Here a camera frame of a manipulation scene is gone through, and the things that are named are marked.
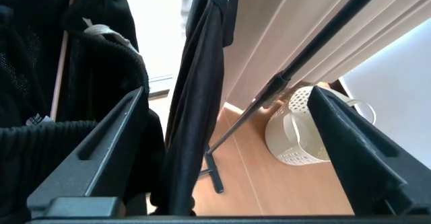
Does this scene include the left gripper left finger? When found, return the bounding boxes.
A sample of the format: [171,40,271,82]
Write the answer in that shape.
[26,86,150,218]

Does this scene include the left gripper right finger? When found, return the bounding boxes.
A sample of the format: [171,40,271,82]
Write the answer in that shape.
[307,85,431,217]

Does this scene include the black shorts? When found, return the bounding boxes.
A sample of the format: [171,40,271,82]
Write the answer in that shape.
[0,0,166,224]

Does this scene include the pink clothes hanger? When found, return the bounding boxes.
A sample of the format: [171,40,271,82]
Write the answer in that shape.
[49,0,80,120]

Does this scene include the black garment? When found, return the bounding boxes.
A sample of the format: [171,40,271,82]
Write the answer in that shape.
[150,0,240,217]

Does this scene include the white laundry basket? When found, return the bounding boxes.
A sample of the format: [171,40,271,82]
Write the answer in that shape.
[264,85,377,166]

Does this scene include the black clothes rack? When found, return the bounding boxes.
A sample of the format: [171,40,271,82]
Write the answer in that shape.
[198,0,391,194]

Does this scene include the beige curtain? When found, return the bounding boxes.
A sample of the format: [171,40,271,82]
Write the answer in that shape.
[220,0,431,110]

